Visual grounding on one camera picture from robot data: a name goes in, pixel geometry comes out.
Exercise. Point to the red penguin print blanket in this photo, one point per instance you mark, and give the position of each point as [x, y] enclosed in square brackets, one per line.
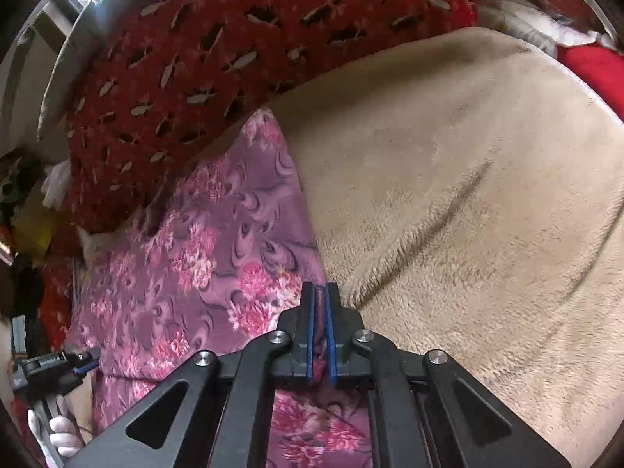
[219, 58]

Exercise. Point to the beige fleece blanket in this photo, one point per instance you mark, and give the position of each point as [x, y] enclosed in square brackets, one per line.
[463, 195]

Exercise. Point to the purple floral cloth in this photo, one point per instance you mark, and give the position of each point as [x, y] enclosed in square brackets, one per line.
[204, 273]

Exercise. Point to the white crumpled cloth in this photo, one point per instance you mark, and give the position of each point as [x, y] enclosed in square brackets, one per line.
[95, 246]

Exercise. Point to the yellow cardboard box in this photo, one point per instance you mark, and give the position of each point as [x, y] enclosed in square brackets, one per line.
[34, 231]

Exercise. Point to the dark clothes pile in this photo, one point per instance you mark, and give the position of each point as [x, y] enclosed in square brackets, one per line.
[17, 190]

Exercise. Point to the white and grey cloth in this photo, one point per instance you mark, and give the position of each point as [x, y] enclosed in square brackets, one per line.
[531, 24]

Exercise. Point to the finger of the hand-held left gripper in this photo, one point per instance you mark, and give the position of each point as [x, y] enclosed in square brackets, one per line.
[84, 361]

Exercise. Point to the person's left hand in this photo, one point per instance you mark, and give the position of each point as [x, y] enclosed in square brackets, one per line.
[62, 436]

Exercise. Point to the white plastic bag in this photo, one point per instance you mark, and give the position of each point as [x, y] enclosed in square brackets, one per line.
[57, 183]

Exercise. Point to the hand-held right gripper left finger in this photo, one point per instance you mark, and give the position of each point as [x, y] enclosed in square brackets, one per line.
[308, 331]

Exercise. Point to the grey pillow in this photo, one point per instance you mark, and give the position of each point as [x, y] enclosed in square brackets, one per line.
[63, 73]

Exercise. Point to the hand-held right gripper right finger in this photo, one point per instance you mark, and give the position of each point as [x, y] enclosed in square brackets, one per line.
[332, 341]

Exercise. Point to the red cushion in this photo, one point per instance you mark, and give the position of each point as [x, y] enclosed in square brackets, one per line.
[592, 78]

